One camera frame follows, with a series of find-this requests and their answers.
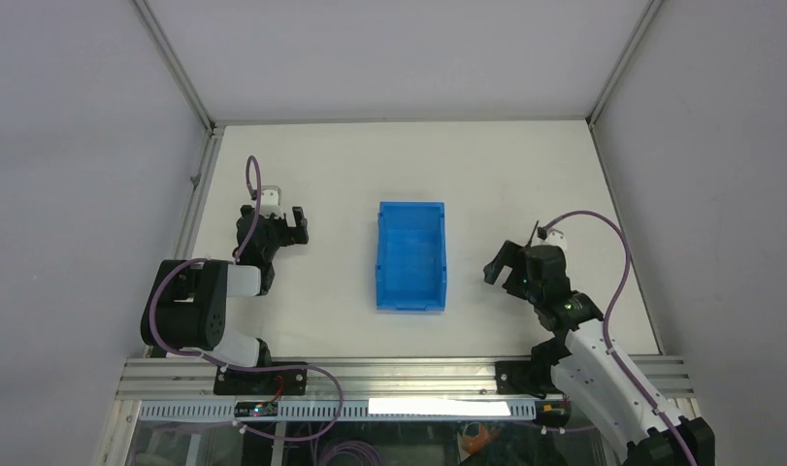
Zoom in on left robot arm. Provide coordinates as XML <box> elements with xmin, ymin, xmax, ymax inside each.
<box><xmin>140</xmin><ymin>205</ymin><xmax>310</xmax><ymax>394</ymax></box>

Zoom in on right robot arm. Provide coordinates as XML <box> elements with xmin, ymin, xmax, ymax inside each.
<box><xmin>483</xmin><ymin>241</ymin><xmax>716</xmax><ymax>465</ymax></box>

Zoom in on blue plastic bin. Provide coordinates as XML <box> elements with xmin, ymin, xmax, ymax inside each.
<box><xmin>376</xmin><ymin>201</ymin><xmax>447</xmax><ymax>314</ymax></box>

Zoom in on orange black object below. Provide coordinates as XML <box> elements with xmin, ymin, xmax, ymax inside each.
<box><xmin>457</xmin><ymin>421</ymin><xmax>500</xmax><ymax>459</ymax></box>

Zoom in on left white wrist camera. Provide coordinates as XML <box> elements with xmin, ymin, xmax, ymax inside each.
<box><xmin>259</xmin><ymin>185</ymin><xmax>284</xmax><ymax>218</ymax></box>

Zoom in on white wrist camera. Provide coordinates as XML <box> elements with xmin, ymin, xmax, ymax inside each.
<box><xmin>536</xmin><ymin>226</ymin><xmax>568</xmax><ymax>251</ymax></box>
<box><xmin>259</xmin><ymin>185</ymin><xmax>284</xmax><ymax>218</ymax></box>

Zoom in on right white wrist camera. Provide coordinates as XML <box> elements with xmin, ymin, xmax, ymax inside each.
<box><xmin>536</xmin><ymin>226</ymin><xmax>568</xmax><ymax>251</ymax></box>

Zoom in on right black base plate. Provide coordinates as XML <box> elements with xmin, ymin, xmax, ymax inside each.
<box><xmin>494</xmin><ymin>359</ymin><xmax>561</xmax><ymax>399</ymax></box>

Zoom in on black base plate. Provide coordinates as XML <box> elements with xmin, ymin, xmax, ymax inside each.
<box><xmin>213</xmin><ymin>363</ymin><xmax>308</xmax><ymax>397</ymax></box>
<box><xmin>494</xmin><ymin>359</ymin><xmax>561</xmax><ymax>399</ymax></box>

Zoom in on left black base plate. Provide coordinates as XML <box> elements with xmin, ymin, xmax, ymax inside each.
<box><xmin>213</xmin><ymin>363</ymin><xmax>308</xmax><ymax>397</ymax></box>

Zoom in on aluminium rail frame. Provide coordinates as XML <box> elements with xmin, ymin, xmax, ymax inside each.
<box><xmin>95</xmin><ymin>356</ymin><xmax>538</xmax><ymax>465</ymax></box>

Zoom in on coiled purple cable below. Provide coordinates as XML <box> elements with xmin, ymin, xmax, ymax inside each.
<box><xmin>316</xmin><ymin>441</ymin><xmax>384</xmax><ymax>466</ymax></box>

